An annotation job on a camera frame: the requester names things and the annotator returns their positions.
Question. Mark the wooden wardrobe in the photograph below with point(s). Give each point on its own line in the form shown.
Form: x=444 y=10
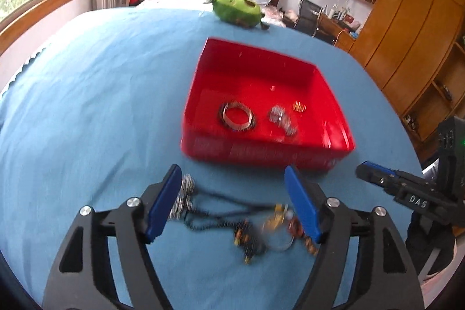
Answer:
x=410 y=12

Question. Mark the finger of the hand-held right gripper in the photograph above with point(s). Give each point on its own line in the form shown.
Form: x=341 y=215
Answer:
x=370 y=176
x=377 y=166

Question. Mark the black office chair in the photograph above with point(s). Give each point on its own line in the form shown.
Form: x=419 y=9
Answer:
x=308 y=14

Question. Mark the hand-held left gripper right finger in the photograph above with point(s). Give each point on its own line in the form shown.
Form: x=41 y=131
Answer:
x=303 y=204

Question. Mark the red tin box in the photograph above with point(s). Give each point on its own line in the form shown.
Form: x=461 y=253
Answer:
x=261 y=85

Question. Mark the silver wristwatch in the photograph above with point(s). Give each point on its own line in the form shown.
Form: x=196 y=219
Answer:
x=281 y=117

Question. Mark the green avocado plush toy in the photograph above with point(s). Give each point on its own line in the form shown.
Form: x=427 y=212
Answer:
x=236 y=10

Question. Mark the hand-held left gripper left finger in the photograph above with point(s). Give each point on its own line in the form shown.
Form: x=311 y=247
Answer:
x=163 y=203

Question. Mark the blue tablecloth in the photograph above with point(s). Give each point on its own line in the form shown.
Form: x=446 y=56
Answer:
x=90 y=114

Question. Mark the wooden desk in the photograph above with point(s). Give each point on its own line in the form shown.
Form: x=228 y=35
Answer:
x=336 y=28

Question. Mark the small gold ornament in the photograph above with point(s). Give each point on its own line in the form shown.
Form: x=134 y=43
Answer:
x=299 y=107

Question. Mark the dark metal bangle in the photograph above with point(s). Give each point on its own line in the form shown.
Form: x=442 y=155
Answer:
x=224 y=117

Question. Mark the person's right hand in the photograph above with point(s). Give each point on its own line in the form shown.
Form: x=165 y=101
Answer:
x=428 y=237

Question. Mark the thin silver hoop bangle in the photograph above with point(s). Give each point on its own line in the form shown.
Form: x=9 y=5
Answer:
x=281 y=248

